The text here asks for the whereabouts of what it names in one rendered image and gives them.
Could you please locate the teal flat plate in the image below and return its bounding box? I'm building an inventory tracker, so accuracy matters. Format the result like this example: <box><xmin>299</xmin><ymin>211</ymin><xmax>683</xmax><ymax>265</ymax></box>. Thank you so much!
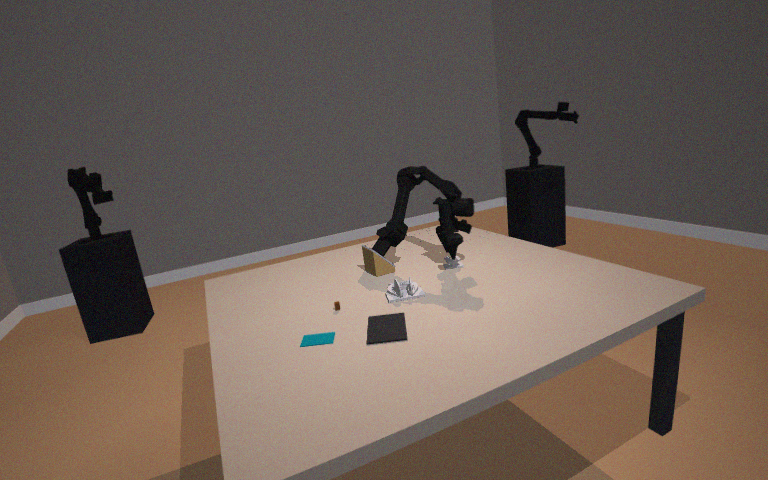
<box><xmin>300</xmin><ymin>331</ymin><xmax>335</xmax><ymax>347</ymax></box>

